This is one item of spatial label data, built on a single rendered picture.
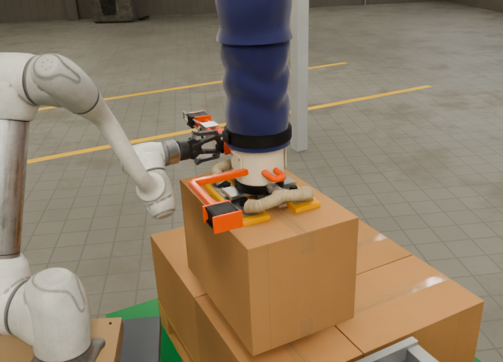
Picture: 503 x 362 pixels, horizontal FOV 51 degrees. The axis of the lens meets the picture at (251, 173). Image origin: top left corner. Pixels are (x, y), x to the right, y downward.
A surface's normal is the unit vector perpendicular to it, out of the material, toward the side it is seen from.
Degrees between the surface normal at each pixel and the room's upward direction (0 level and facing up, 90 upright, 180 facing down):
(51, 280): 10
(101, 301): 0
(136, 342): 0
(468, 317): 90
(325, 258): 90
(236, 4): 75
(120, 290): 0
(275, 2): 95
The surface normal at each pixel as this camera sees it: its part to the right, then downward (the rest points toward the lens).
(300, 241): 0.44, 0.33
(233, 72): -0.64, -0.01
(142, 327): -0.04, -0.92
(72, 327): 0.73, 0.19
